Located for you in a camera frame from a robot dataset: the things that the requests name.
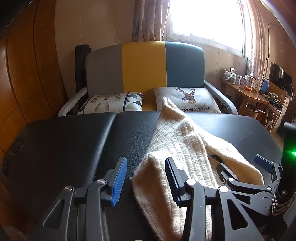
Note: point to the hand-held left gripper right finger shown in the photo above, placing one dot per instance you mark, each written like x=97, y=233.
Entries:
x=172, y=183

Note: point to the electric fan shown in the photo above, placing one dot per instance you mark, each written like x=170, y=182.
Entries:
x=289, y=89

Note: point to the deer print pillow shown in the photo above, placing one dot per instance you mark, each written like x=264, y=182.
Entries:
x=185, y=99

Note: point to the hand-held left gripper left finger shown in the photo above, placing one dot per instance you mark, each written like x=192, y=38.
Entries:
x=119, y=183

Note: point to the cluster of white jars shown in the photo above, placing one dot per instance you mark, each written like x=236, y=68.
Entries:
x=230, y=76

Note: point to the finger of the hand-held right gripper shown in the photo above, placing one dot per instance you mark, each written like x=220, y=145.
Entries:
x=263, y=163
x=223, y=172

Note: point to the metal folding stool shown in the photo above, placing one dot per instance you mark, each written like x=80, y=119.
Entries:
x=270, y=113

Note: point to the geometric print pillow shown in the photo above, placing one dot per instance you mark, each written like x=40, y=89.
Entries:
x=108, y=102

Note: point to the wooden desk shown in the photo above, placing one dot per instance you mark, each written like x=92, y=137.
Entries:
x=247, y=95

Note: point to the cream knit sweater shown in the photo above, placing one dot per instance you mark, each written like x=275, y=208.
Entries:
x=175, y=139

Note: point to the patterned curtain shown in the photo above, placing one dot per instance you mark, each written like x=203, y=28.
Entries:
x=150, y=20
x=254, y=34

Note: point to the clear plastic container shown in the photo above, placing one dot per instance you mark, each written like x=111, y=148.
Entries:
x=241, y=81

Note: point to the white cabinet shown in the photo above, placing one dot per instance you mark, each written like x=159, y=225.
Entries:
x=286, y=109

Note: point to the blue folding chair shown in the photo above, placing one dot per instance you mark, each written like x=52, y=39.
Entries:
x=264, y=85

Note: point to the large round tin can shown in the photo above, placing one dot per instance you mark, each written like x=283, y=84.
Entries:
x=248, y=80

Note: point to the white printed box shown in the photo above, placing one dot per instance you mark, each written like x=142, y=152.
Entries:
x=255, y=83

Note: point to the wooden wardrobe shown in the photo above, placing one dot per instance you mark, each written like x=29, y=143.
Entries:
x=27, y=69

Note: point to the wide window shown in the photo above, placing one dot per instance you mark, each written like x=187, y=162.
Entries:
x=203, y=18

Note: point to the black television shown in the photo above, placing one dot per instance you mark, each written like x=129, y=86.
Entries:
x=281, y=75

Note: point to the black rolled mat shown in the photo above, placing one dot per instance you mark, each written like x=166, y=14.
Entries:
x=81, y=67

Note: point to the photo frame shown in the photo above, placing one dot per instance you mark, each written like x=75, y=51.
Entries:
x=232, y=70

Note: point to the grey yellow blue sofa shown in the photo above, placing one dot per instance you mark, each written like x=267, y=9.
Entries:
x=143, y=64

